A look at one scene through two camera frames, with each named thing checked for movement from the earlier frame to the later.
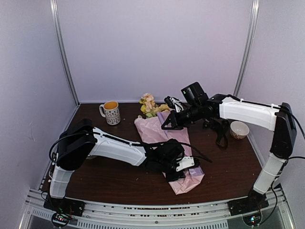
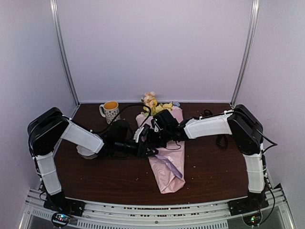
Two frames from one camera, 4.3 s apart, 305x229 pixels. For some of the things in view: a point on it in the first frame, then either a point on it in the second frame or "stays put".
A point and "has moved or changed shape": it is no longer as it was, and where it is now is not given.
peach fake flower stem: [150, 103] has moved or changed shape
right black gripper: [172, 117] → [151, 140]
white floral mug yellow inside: [112, 112] stays put
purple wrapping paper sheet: [153, 125] has moved or changed shape
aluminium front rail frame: [208, 215] stays put
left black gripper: [170, 178] → [143, 153]
